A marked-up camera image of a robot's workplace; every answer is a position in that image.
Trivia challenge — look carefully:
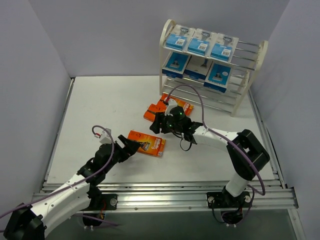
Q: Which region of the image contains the cream metal-rod shelf rack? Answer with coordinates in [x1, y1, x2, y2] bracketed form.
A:
[159, 19, 269, 117]

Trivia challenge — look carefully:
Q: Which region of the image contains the white Gillette Skinguard razor pack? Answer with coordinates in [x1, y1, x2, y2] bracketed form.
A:
[210, 33, 239, 62]

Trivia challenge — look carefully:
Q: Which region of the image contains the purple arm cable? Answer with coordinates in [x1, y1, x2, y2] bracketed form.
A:
[0, 124, 121, 228]
[167, 84, 266, 223]

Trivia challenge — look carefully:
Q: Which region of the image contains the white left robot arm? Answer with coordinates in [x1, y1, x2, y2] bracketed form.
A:
[3, 135, 140, 240]

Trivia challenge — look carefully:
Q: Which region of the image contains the aluminium mounting rail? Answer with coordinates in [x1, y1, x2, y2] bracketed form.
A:
[27, 179, 300, 216]

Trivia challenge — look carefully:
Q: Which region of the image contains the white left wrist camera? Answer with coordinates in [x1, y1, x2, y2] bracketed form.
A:
[94, 128, 112, 144]

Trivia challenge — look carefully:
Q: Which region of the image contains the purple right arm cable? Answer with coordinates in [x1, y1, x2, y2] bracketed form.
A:
[167, 84, 266, 223]

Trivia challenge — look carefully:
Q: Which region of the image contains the grey Harry's box blue razor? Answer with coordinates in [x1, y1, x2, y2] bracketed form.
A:
[184, 55, 213, 80]

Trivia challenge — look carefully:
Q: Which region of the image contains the clear Gillette blister pack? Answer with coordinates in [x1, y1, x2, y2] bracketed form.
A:
[187, 28, 218, 56]
[165, 24, 196, 51]

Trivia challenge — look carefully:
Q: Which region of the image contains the orange Gillette Fusion5 box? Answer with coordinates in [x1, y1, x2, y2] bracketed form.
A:
[143, 103, 166, 122]
[156, 93, 194, 117]
[127, 130, 166, 157]

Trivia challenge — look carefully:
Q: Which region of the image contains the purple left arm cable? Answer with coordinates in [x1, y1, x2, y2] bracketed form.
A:
[0, 124, 121, 228]

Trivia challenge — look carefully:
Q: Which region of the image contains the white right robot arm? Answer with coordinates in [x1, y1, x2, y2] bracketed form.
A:
[149, 106, 270, 207]

